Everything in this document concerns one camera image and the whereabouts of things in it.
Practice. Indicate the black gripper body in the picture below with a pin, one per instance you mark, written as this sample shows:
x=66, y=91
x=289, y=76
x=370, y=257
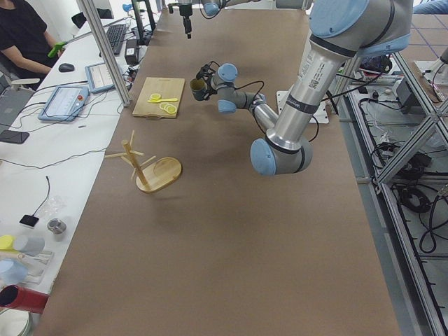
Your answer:
x=184, y=12
x=209, y=85

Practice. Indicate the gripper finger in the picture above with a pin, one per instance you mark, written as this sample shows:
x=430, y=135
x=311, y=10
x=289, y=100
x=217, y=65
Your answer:
x=187, y=27

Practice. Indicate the blue-grey HOME mug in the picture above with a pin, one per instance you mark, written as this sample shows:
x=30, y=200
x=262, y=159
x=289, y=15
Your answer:
x=200, y=89

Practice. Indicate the wooden cup storage rack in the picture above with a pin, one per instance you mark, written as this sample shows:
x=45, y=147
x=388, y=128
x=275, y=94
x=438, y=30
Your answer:
x=149, y=176

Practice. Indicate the small steel cup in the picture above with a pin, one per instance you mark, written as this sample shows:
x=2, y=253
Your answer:
x=58, y=229

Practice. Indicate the yellow cup lying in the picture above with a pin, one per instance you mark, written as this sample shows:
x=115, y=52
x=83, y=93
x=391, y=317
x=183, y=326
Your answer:
x=6, y=242

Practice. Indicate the light blue cup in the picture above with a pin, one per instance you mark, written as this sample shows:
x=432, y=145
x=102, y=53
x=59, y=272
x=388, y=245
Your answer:
x=12, y=271

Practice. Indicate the red cylinder cup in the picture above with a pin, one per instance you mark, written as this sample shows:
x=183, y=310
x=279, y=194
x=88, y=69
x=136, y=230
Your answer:
x=23, y=299

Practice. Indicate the wooden cutting board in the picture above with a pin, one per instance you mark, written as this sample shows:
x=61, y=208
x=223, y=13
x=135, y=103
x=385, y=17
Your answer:
x=167, y=87

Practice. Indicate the yellow plastic knife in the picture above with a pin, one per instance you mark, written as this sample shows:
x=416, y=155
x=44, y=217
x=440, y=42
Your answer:
x=162, y=100

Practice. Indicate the lemon slice middle left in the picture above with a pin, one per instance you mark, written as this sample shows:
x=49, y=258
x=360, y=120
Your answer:
x=164, y=105

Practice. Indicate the lemon slice front left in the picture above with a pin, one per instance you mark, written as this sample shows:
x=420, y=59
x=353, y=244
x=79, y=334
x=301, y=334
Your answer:
x=155, y=98

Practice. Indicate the black keyboard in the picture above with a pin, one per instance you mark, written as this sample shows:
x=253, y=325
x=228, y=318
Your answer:
x=115, y=35

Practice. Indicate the blue teach pendant far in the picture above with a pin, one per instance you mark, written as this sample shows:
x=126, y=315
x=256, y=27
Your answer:
x=98, y=78

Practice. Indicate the blue teach pendant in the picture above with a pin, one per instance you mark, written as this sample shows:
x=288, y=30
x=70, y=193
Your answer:
x=98, y=78
x=65, y=103

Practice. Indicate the black computer mouse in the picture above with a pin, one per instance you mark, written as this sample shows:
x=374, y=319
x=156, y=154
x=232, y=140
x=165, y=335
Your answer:
x=66, y=67

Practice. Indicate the blue teach pendant near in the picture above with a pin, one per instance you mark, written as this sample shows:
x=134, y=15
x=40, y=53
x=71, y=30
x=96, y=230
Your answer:
x=65, y=103

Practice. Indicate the seated person black shirt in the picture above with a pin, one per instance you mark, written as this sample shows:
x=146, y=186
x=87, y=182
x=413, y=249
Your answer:
x=25, y=40

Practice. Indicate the brown table mat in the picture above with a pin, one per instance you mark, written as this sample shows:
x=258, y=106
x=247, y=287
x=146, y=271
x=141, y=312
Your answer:
x=223, y=250

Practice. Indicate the black smartphone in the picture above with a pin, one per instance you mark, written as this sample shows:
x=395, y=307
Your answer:
x=13, y=137

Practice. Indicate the aluminium frame post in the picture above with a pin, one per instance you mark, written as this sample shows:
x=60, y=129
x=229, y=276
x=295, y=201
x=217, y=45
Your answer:
x=89, y=10

